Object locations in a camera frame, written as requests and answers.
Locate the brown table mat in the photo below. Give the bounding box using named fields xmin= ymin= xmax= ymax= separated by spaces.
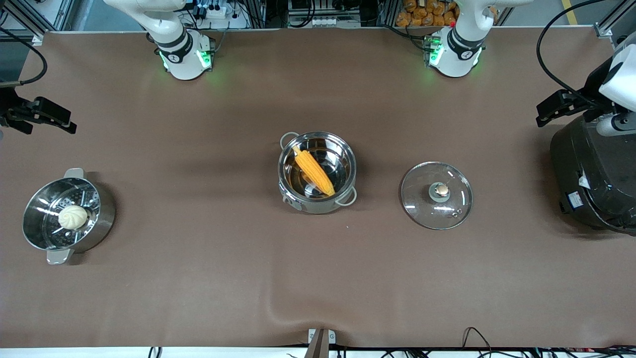
xmin=0 ymin=26 xmax=636 ymax=349

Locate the black looped cable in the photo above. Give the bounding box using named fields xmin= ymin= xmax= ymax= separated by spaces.
xmin=462 ymin=327 xmax=493 ymax=356

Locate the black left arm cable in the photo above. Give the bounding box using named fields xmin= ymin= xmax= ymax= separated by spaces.
xmin=537 ymin=0 xmax=608 ymax=96

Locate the white steamed bun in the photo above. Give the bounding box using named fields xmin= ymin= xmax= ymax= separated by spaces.
xmin=58 ymin=205 xmax=89 ymax=231

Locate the aluminium frame profile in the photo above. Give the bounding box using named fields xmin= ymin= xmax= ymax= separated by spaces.
xmin=0 ymin=0 xmax=75 ymax=39
xmin=595 ymin=15 xmax=636 ymax=50

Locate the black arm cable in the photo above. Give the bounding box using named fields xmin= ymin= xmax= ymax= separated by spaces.
xmin=0 ymin=27 xmax=48 ymax=88
xmin=537 ymin=0 xmax=608 ymax=96

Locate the yellow corn cob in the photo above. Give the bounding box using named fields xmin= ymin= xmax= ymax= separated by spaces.
xmin=292 ymin=145 xmax=336 ymax=197

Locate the steel cooking pot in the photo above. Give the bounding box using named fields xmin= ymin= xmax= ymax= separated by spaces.
xmin=278 ymin=131 xmax=358 ymax=215

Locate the glass pot lid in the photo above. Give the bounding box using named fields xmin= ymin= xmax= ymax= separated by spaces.
xmin=400 ymin=161 xmax=474 ymax=231

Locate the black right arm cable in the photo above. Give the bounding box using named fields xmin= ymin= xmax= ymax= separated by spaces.
xmin=0 ymin=27 xmax=48 ymax=88

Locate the white power strip with plugs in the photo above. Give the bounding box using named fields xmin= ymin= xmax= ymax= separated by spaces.
xmin=191 ymin=0 xmax=249 ymax=29

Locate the steel steamer pot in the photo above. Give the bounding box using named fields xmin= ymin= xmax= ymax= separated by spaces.
xmin=22 ymin=168 xmax=116 ymax=266

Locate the metal table clamp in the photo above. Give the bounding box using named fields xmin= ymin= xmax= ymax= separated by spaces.
xmin=307 ymin=328 xmax=336 ymax=358

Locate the black rice cooker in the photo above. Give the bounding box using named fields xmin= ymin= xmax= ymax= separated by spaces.
xmin=550 ymin=114 xmax=636 ymax=235

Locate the pile of orange buns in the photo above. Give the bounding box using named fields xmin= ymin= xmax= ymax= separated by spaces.
xmin=396 ymin=0 xmax=458 ymax=27

